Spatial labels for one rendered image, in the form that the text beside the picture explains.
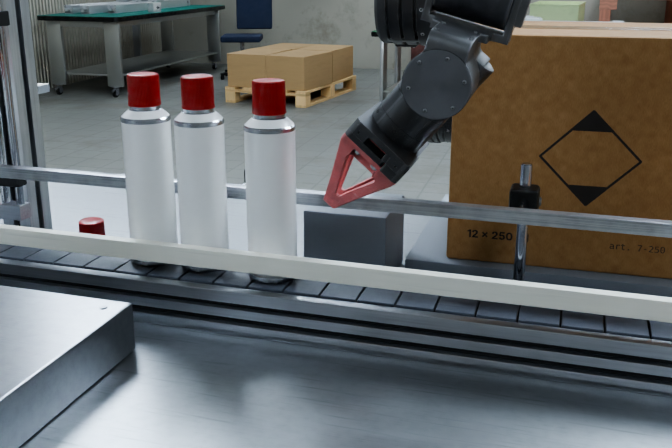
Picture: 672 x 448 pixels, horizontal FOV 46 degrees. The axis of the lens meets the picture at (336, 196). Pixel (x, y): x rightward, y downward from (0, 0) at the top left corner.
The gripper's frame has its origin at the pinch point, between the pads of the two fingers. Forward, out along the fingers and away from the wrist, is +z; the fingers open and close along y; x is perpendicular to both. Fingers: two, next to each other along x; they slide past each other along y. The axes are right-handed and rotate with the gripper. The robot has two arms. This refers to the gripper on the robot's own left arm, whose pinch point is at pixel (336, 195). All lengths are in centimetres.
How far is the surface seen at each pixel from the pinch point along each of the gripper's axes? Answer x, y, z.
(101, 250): -14.3, 4.0, 21.5
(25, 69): -42, -16, 24
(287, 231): -1.1, 1.5, 5.8
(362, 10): -146, -863, 172
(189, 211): -10.1, 1.9, 11.8
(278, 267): 0.7, 4.2, 8.1
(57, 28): -314, -581, 321
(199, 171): -11.9, 1.7, 7.7
